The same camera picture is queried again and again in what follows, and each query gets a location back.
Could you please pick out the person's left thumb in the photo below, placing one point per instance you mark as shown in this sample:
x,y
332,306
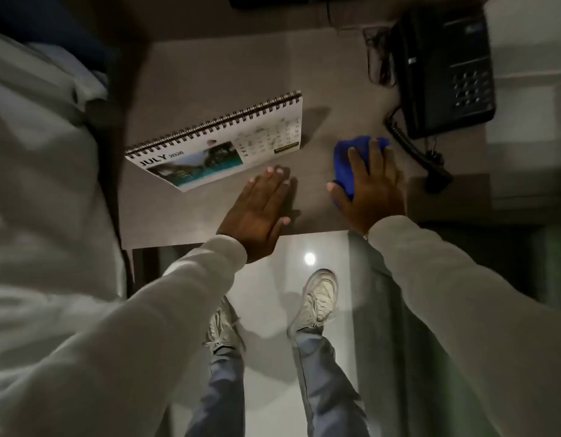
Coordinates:
x,y
284,224

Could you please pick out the person's jeans leg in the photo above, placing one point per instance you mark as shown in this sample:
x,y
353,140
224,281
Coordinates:
x,y
219,395
328,386

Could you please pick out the person's left white sneaker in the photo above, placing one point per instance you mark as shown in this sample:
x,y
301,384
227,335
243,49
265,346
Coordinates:
x,y
223,327

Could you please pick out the person's right jeans leg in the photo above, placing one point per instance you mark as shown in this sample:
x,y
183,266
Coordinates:
x,y
328,386

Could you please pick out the person's right thumb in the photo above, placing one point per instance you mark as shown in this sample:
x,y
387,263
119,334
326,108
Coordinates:
x,y
337,194

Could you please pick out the blue cleaning cloth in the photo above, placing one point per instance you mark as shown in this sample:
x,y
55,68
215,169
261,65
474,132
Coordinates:
x,y
346,159

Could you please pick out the spiral-bound desk calendar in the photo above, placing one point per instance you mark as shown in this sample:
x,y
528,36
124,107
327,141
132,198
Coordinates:
x,y
216,145

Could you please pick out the black desk telephone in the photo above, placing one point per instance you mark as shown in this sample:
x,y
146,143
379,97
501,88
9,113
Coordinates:
x,y
444,72

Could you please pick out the person's right middle finger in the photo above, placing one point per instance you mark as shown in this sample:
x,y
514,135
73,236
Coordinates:
x,y
377,155

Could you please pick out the person's left jeans leg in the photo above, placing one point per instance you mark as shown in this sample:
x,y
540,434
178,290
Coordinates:
x,y
219,395

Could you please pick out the person's white sneaker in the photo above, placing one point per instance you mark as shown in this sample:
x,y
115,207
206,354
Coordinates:
x,y
223,327
316,300

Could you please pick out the person's right white sneaker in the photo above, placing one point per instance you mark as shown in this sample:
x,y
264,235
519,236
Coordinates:
x,y
316,300

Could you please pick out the person's left hand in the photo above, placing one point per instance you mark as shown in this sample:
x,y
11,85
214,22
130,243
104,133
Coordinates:
x,y
255,218

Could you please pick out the person's left middle finger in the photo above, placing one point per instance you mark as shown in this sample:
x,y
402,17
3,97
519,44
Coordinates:
x,y
275,182

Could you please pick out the person's right hand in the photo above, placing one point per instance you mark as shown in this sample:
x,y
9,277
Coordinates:
x,y
376,195

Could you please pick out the person's left little finger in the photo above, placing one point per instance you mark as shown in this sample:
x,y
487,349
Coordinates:
x,y
247,190

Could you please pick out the person's left forearm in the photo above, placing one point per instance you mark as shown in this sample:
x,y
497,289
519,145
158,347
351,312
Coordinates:
x,y
162,323

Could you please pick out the person's right forearm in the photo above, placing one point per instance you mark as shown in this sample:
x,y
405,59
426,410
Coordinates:
x,y
462,304

